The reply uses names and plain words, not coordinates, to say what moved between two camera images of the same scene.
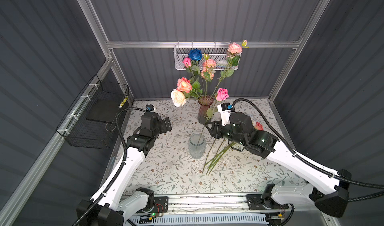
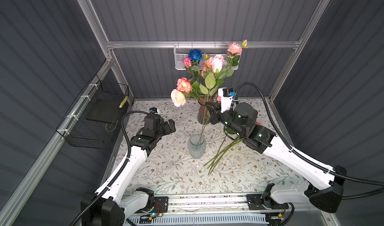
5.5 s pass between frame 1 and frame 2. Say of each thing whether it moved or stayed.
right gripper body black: moved
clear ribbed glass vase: stayed
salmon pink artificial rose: stayed
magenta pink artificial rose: stayed
